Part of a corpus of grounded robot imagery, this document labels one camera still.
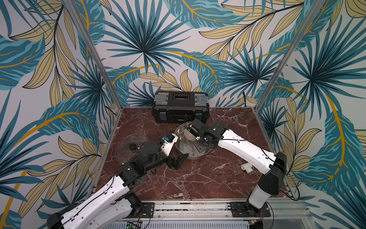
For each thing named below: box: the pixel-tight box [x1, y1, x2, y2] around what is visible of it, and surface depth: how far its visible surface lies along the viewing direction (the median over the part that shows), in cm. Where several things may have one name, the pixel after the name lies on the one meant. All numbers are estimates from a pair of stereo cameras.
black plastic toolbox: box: [152, 91, 210, 124], surface depth 101 cm
